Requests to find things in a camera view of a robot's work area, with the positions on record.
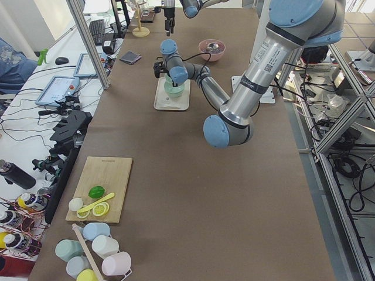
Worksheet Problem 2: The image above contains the green bowl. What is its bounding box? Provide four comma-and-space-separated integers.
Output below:
164, 84, 185, 98
164, 74, 185, 86

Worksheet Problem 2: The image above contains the green bowl on tray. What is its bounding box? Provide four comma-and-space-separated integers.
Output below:
164, 84, 185, 98

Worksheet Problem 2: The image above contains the cream rabbit tray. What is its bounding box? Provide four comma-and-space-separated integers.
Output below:
154, 77, 190, 111

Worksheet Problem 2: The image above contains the brown tray far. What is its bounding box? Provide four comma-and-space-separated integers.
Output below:
141, 9, 155, 23

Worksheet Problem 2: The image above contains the wooden banana stand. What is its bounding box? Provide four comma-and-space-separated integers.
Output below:
132, 4, 150, 37

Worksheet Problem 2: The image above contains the grey purple cloth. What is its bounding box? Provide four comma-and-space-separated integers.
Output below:
120, 51, 142, 65

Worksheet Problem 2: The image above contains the pink bowl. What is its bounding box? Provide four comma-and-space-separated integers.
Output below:
198, 39, 226, 62

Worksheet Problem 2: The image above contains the black keyboard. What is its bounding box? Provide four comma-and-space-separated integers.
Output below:
88, 19, 105, 46

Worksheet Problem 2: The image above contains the teach pendant tablet far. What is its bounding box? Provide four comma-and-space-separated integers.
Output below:
73, 53, 97, 79

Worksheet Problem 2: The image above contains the teach pendant tablet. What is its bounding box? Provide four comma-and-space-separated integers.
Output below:
35, 76, 80, 107
73, 53, 97, 79

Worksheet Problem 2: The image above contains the wooden cutting board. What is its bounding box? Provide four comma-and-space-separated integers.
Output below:
66, 156, 133, 224

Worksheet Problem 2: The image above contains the black tool holder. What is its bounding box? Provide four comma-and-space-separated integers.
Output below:
45, 110, 93, 224

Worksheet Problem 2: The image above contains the black computer mouse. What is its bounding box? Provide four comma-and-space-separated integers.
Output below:
55, 57, 69, 65

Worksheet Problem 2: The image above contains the teach pendant tablet near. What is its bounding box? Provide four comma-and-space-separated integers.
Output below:
35, 76, 80, 107

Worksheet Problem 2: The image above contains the yellow plastic knife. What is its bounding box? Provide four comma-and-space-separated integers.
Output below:
77, 192, 115, 213

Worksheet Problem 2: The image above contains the green toy figure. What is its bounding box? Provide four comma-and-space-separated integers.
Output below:
37, 49, 49, 66

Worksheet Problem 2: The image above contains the green lime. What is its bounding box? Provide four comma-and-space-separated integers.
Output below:
88, 186, 105, 198

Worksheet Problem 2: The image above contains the lemon slice right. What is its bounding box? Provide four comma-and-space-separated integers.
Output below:
92, 201, 110, 217

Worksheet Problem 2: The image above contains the lemon slice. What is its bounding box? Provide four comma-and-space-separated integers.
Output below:
92, 201, 110, 217
76, 210, 90, 219

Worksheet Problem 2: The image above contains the white garlic ball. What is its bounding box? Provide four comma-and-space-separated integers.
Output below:
69, 197, 84, 212

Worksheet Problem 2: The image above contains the lemon slice left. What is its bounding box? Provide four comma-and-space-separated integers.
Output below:
76, 210, 90, 219

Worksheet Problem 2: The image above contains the white cup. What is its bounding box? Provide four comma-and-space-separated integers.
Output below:
91, 235, 119, 259

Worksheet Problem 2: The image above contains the black water bottle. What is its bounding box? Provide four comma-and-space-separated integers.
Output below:
1, 159, 36, 190

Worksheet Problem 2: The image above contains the pink cup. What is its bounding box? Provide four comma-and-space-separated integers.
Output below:
101, 252, 132, 276

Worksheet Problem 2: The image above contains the green cup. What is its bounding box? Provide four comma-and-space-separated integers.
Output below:
55, 239, 83, 262

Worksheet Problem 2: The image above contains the grey blue cup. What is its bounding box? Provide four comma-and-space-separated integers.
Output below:
66, 256, 91, 279

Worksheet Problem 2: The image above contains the yellow cup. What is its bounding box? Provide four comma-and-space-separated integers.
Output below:
76, 269, 98, 281

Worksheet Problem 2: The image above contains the aluminium frame post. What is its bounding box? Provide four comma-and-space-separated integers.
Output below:
66, 0, 110, 90

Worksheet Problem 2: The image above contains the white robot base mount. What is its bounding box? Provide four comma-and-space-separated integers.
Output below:
231, 0, 296, 105

